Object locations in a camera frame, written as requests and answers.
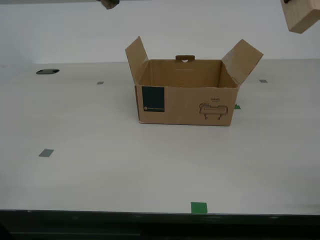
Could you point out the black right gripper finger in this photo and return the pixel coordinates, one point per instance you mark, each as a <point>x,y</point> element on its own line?
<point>287,1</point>

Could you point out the pinkish granite rock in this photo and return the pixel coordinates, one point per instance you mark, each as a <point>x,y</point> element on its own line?
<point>110,3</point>

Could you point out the light wooden block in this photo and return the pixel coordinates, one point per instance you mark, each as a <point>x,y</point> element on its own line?
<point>302,15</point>

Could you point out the open cardboard box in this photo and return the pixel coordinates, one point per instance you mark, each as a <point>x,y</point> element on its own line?
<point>187,107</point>

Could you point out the grey tape square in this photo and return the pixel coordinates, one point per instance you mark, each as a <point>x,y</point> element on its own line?
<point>263,81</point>
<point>100,83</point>
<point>46,153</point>

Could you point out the black oval table grommet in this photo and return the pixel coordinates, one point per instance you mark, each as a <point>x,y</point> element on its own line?
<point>47,72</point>

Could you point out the green tape square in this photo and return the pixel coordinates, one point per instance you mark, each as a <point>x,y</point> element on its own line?
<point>199,208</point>

